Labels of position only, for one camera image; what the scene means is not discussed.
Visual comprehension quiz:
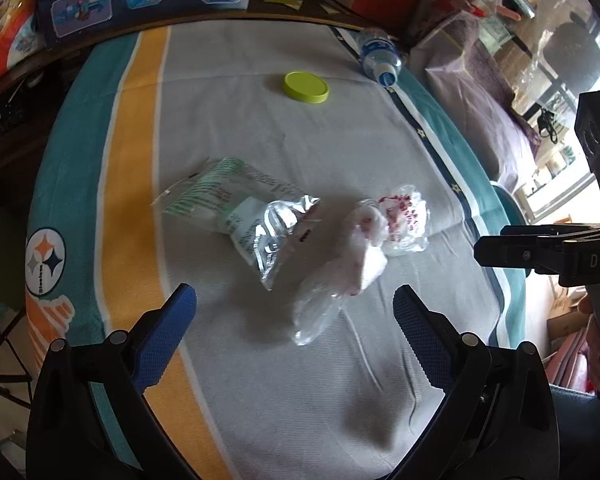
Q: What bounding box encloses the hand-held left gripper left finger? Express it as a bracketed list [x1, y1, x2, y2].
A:
[26, 282, 201, 480]

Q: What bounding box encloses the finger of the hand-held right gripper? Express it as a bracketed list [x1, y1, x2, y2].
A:
[472, 235, 564, 277]
[500, 223, 600, 241]

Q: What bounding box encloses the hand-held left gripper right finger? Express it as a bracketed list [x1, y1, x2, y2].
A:
[392, 284, 561, 480]

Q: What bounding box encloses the light blue plastic basin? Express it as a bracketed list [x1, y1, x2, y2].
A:
[490, 180, 531, 226]

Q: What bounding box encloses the clear plastic bag red print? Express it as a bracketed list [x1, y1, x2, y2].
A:
[292, 183, 430, 347]

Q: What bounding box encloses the brown cardboard box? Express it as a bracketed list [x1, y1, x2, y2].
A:
[547, 290, 592, 357]

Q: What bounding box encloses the grey chair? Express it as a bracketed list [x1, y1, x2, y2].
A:
[542, 12, 600, 96]

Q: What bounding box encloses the silver foil packet green print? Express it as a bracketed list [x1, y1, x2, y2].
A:
[152, 156, 322, 292]

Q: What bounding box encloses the black metal stand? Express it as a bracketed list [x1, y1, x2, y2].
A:
[0, 300, 33, 411]

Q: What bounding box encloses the teal striped blanket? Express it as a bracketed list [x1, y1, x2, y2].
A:
[25, 20, 529, 480]

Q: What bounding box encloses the clear plastic water bottle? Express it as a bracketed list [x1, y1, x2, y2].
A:
[356, 27, 406, 87]

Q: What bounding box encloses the green round lid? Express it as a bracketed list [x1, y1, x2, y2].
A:
[283, 71, 331, 105]

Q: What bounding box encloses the black charger cable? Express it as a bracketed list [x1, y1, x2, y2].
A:
[535, 107, 561, 139]

